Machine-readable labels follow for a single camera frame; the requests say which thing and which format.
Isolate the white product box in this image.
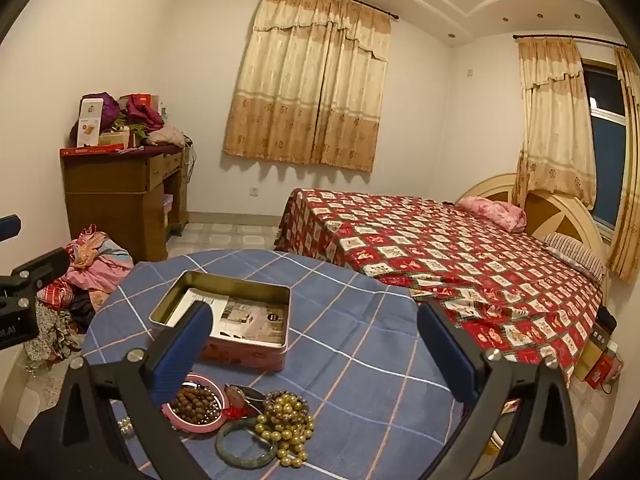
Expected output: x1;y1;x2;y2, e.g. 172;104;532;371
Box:
70;97;105;148

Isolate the magenta cloth bundle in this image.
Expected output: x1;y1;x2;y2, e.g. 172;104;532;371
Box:
125;96;166;131

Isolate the brown cardboard box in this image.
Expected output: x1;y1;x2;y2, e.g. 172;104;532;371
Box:
574;330;608;381

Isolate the black bag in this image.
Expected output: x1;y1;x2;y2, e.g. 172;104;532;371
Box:
597;306;618;336

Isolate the red and white box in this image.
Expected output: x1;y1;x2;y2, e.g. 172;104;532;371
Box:
118;92;161;111

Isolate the brown wooden desk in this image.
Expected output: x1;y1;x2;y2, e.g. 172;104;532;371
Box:
60;142;191;262

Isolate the pink pillow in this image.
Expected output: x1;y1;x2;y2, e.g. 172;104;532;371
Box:
457;196;527;233

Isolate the wide beige curtain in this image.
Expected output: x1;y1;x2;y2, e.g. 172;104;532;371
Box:
223;0;392;173

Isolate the small red box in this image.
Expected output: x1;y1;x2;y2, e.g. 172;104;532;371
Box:
585;352;623;390

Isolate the green jade bangle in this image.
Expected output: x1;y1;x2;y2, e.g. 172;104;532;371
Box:
215;417;277;470

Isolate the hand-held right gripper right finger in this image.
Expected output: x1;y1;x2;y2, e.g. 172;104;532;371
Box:
417;301;581;480

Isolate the narrow beige curtain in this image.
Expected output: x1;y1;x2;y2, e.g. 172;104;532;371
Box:
606;47;640;281
515;37;597;211

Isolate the window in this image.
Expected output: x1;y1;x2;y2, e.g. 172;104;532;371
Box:
581;58;628;231

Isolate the golden bead necklace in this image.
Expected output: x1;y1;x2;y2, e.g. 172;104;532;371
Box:
255;391;316;468

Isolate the pile of clothes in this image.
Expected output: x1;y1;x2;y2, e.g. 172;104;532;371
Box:
22;224;135;361

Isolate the flat red box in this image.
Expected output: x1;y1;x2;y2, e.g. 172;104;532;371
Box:
60;144;126;157

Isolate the bed with red patterned sheet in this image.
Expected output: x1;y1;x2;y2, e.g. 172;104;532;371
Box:
274;187;603;386

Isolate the pale pink cloth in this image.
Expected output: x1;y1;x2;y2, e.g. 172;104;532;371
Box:
145;125;187;148

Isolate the brown wooden bead bracelet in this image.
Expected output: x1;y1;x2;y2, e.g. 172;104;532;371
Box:
172;384;223;423

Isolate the pink metal tin box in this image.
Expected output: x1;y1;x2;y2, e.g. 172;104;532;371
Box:
149;270;292;372

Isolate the dark curtain rod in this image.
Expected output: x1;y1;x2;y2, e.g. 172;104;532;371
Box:
512;34;631;48

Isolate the blue plaid tablecloth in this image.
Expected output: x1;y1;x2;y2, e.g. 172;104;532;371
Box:
80;249;481;480

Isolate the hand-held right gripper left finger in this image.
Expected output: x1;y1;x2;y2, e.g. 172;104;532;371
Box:
52;302;213;480

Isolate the striped pillow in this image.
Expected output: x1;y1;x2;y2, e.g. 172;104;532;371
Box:
542;232;606;281

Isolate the purple cloth bundle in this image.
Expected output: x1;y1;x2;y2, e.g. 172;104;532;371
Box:
82;91;122;123

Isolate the cream wooden headboard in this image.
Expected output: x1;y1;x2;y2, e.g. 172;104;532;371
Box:
457;173;608;286

